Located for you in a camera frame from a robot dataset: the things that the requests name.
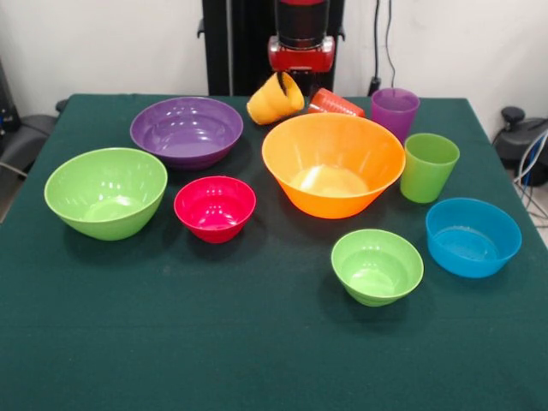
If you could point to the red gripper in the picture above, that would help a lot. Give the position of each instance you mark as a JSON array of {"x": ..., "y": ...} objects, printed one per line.
[{"x": 299, "y": 60}]

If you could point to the yellow cup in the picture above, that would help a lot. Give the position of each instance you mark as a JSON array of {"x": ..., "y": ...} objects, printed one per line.
[
  {"x": 294, "y": 93},
  {"x": 261, "y": 111}
]

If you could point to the orange cup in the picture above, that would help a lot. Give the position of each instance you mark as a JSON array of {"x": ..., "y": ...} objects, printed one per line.
[{"x": 334, "y": 103}]

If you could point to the purple bowl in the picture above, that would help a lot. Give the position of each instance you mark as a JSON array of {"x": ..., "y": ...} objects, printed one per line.
[{"x": 184, "y": 137}]

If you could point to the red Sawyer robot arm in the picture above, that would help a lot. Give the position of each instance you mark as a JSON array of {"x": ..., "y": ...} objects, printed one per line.
[{"x": 301, "y": 21}]

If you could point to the black robot column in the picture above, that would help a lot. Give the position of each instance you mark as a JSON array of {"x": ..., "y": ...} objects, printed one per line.
[{"x": 248, "y": 51}]

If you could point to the purple cup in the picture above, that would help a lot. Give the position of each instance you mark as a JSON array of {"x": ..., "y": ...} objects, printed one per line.
[{"x": 394, "y": 115}]

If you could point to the large orange bowl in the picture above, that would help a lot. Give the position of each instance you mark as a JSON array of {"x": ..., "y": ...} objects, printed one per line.
[{"x": 325, "y": 201}]

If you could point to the pink bowl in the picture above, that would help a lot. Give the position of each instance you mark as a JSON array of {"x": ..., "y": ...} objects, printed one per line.
[{"x": 214, "y": 214}]

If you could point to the green cup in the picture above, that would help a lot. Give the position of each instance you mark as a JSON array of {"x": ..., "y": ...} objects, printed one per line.
[{"x": 428, "y": 180}]

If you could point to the small green bowl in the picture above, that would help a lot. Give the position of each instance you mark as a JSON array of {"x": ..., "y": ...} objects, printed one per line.
[{"x": 377, "y": 274}]

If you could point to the large green bowl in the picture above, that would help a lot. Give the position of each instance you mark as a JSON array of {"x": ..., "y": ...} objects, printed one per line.
[{"x": 103, "y": 214}]

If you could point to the blue bowl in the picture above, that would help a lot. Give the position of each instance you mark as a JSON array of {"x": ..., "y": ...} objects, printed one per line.
[{"x": 471, "y": 252}]

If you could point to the dark green tablecloth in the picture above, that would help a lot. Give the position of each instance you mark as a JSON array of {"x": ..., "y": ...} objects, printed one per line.
[{"x": 171, "y": 342}]

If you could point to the black stand frame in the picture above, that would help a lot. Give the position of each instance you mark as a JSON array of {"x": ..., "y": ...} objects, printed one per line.
[{"x": 6, "y": 115}]

